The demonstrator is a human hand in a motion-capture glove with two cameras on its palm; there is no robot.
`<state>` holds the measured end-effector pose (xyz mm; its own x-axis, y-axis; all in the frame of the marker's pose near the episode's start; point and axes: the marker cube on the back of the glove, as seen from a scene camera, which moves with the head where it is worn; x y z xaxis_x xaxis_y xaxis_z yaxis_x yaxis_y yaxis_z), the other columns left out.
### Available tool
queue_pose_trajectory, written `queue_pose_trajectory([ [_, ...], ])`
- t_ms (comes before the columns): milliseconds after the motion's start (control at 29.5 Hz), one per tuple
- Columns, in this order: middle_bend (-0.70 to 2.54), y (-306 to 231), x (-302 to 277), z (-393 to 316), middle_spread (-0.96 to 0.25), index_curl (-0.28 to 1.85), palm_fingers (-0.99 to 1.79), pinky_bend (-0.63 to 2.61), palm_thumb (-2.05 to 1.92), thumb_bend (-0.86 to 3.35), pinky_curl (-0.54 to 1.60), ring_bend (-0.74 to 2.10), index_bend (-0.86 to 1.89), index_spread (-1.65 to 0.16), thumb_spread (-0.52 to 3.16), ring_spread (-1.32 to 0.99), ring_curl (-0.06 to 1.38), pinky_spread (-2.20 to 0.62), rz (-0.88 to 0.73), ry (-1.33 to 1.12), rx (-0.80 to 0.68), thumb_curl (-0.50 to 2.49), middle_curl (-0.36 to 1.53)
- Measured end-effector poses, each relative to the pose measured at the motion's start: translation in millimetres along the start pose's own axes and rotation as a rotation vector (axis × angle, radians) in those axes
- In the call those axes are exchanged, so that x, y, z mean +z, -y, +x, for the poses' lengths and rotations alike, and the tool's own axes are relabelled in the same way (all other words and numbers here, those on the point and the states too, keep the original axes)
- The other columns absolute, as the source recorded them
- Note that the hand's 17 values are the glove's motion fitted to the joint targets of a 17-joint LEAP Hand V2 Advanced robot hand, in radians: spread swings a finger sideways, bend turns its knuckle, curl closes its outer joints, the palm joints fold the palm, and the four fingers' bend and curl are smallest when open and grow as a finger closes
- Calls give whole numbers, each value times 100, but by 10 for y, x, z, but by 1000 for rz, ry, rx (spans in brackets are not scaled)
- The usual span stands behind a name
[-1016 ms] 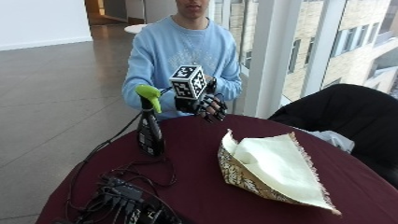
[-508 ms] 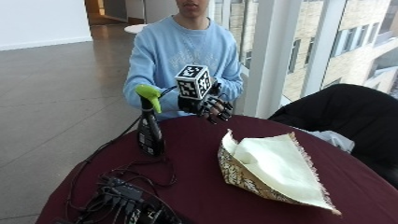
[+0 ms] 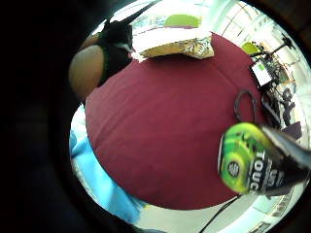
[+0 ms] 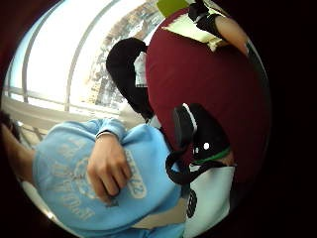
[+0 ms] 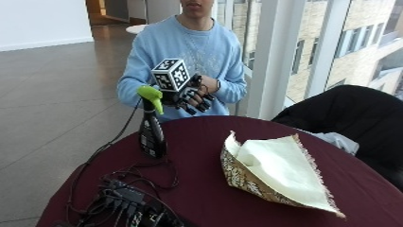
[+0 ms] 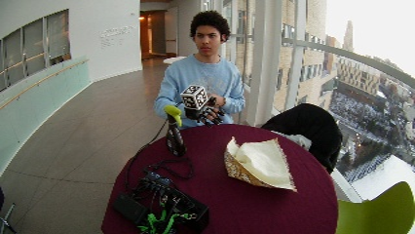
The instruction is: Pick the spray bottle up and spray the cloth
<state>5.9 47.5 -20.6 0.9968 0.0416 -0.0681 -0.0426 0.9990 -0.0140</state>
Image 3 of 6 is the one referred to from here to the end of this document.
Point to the green and black can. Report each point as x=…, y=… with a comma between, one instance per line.
x=239, y=155

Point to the black equipment on table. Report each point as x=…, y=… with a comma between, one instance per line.
x=271, y=108

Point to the small monitor on stand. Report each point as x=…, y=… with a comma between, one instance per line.
x=261, y=73

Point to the black tripod stand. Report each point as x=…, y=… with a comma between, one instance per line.
x=286, y=42

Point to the green chair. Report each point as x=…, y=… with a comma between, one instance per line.
x=250, y=48
x=181, y=21

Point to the red tablecloth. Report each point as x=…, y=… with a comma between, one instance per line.
x=155, y=129

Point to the blue cloth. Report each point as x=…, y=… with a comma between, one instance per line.
x=97, y=181

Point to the the person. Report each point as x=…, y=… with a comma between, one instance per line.
x=113, y=55

